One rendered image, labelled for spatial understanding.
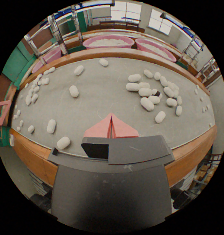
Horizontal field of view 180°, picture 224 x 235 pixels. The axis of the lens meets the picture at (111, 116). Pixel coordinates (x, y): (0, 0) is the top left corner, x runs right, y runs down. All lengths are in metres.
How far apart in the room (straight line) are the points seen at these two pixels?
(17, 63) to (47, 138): 0.78
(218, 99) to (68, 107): 4.74
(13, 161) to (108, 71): 1.70
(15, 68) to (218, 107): 5.37
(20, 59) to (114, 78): 0.87
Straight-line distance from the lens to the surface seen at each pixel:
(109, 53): 0.28
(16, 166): 1.69
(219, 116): 4.61
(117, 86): 0.18
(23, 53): 0.93
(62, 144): 0.16
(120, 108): 0.15
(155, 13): 5.88
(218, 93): 4.68
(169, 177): 0.22
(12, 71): 0.83
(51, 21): 0.37
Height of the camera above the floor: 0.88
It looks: 76 degrees down
